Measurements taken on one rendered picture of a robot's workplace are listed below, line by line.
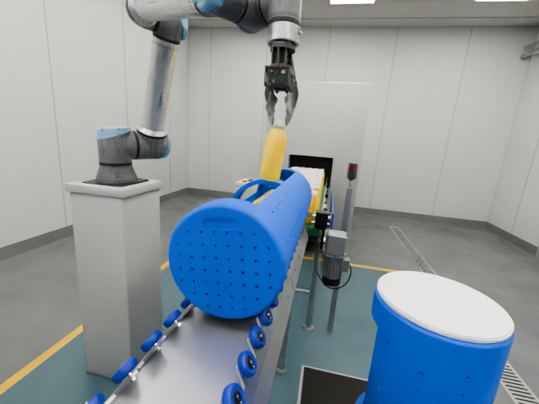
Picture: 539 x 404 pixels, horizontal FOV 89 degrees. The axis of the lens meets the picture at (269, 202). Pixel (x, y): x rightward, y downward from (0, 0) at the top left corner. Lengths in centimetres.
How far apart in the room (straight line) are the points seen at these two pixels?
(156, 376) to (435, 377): 55
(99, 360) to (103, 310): 33
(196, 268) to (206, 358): 19
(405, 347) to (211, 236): 48
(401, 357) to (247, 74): 567
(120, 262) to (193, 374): 102
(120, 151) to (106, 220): 34
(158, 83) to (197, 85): 488
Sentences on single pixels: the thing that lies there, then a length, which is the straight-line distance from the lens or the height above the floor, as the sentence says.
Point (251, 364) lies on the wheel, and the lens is 60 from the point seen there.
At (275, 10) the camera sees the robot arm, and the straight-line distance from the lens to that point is 88.
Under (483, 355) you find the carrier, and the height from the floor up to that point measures 100.
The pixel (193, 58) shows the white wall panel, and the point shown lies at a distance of 649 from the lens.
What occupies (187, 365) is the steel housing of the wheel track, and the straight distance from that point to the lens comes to 66.
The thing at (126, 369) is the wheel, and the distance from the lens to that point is 60.
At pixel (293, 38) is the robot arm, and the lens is 86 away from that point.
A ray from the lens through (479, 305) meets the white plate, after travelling 84.
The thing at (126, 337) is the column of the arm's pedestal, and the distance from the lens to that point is 179.
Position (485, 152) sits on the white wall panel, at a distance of 626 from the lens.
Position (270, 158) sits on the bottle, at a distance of 84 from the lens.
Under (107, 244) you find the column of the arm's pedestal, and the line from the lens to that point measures 158.
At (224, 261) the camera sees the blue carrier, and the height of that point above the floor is 110.
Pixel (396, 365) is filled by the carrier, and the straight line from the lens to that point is 76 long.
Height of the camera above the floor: 138
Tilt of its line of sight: 13 degrees down
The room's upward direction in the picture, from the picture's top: 4 degrees clockwise
